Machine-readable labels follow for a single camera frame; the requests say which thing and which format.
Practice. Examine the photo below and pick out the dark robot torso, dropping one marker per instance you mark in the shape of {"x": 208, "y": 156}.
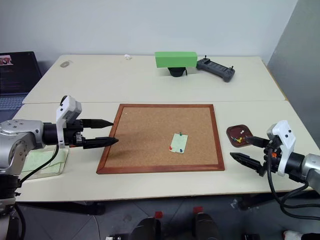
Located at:
{"x": 8, "y": 207}

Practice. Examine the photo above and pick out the green rectangular box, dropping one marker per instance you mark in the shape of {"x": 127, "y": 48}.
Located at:
{"x": 175, "y": 59}

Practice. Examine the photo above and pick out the white crumpled paper scrap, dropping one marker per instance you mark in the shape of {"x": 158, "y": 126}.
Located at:
{"x": 128, "y": 56}

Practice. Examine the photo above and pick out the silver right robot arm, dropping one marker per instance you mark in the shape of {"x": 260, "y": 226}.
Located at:
{"x": 308, "y": 167}

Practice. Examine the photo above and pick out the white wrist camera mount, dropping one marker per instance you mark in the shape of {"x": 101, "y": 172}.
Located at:
{"x": 67, "y": 107}
{"x": 285, "y": 140}

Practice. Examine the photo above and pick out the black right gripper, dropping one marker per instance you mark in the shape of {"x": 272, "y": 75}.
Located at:
{"x": 272, "y": 162}

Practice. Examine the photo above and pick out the dark rounded shape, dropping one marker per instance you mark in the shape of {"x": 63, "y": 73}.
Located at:
{"x": 206, "y": 226}
{"x": 146, "y": 228}

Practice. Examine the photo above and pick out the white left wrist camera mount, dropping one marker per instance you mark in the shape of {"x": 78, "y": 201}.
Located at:
{"x": 67, "y": 107}

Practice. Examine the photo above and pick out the clear plastic tray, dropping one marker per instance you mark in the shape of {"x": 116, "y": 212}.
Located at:
{"x": 62, "y": 162}

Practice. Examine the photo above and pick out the brown dish with pushpins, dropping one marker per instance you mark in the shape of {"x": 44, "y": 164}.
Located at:
{"x": 233, "y": 130}

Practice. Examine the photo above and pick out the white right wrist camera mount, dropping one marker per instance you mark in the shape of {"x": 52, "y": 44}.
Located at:
{"x": 285, "y": 140}

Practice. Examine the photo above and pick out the dark laptop computer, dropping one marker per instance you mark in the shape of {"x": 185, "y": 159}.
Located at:
{"x": 17, "y": 75}

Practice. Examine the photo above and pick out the cork board with wooden frame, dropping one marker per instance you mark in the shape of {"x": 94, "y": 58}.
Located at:
{"x": 150, "y": 135}

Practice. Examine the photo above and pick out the white rounded object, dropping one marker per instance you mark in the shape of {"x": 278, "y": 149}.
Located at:
{"x": 292, "y": 235}

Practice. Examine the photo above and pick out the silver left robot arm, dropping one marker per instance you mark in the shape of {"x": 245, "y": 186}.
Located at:
{"x": 22, "y": 135}

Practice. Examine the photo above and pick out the grey remote controller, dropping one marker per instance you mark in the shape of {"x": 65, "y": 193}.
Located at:
{"x": 216, "y": 68}

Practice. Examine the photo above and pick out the pale green paper note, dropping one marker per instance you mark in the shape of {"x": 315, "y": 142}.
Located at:
{"x": 178, "y": 143}
{"x": 42, "y": 161}

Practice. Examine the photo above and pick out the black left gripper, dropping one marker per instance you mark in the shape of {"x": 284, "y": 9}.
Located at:
{"x": 73, "y": 136}

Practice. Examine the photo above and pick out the red square tag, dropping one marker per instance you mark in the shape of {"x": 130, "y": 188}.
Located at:
{"x": 158, "y": 214}
{"x": 198, "y": 209}

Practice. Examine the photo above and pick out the black round device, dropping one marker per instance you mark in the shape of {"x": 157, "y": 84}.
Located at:
{"x": 177, "y": 72}

